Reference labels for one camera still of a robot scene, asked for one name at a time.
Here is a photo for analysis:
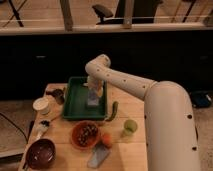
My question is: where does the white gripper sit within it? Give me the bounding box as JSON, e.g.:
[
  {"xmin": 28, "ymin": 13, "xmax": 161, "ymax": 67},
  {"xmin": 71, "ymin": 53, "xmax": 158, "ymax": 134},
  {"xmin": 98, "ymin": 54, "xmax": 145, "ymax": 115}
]
[{"xmin": 87, "ymin": 76, "xmax": 103, "ymax": 98}]

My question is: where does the blue grey sponge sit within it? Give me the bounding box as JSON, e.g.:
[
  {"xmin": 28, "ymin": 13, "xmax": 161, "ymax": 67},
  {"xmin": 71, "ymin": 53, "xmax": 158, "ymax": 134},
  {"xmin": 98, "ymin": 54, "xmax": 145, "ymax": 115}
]
[{"xmin": 87, "ymin": 90, "xmax": 99, "ymax": 107}]

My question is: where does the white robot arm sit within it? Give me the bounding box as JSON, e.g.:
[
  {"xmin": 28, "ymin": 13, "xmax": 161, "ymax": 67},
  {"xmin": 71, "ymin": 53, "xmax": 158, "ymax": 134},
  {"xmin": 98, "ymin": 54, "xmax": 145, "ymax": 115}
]
[{"xmin": 85, "ymin": 55, "xmax": 201, "ymax": 171}]

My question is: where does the green plastic tray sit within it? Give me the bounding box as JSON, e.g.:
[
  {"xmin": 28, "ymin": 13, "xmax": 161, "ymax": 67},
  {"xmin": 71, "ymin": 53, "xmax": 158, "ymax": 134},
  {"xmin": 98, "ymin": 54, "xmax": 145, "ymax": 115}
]
[{"xmin": 62, "ymin": 77, "xmax": 107, "ymax": 121}]

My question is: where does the orange bowl with grapes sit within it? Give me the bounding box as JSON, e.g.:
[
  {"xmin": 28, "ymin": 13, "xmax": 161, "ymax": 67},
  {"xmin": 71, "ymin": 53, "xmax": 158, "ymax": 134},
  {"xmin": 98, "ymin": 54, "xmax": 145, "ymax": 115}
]
[{"xmin": 70, "ymin": 120, "xmax": 101, "ymax": 150}]

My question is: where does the green plastic cup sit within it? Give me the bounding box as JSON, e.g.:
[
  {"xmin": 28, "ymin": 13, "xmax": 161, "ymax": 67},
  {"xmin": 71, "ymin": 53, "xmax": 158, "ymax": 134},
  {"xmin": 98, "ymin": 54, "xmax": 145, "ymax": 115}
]
[{"xmin": 122, "ymin": 119, "xmax": 138, "ymax": 136}]

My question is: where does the orange fruit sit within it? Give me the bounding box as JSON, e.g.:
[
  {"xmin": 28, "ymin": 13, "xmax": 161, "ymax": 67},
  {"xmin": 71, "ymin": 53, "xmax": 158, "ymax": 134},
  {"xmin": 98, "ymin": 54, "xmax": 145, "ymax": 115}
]
[{"xmin": 101, "ymin": 133, "xmax": 113, "ymax": 148}]

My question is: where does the white cup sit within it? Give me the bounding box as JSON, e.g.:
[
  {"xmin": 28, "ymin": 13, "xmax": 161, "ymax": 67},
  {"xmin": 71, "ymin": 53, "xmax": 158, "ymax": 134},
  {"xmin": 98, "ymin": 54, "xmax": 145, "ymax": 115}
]
[{"xmin": 33, "ymin": 97, "xmax": 50, "ymax": 115}]

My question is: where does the white brush with black bristles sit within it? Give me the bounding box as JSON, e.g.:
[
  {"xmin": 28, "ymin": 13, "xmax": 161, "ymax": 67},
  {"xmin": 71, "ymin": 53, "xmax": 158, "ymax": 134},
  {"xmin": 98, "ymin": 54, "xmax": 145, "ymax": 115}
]
[{"xmin": 36, "ymin": 120, "xmax": 50, "ymax": 140}]

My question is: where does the black office chair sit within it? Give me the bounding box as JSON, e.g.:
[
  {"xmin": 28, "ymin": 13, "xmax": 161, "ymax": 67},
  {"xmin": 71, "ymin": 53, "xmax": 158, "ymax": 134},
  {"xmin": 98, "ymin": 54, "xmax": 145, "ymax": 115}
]
[{"xmin": 92, "ymin": 0, "xmax": 159, "ymax": 25}]

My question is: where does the dark purple bowl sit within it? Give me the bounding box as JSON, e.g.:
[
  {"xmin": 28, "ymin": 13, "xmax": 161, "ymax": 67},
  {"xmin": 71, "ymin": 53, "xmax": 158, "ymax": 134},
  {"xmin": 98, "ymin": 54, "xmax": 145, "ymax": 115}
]
[{"xmin": 25, "ymin": 139, "xmax": 56, "ymax": 170}]

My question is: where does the black cable left floor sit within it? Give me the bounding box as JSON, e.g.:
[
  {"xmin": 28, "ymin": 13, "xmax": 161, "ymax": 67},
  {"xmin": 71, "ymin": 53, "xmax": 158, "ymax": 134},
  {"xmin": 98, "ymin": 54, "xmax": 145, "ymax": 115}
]
[{"xmin": 0, "ymin": 112, "xmax": 30, "ymax": 144}]

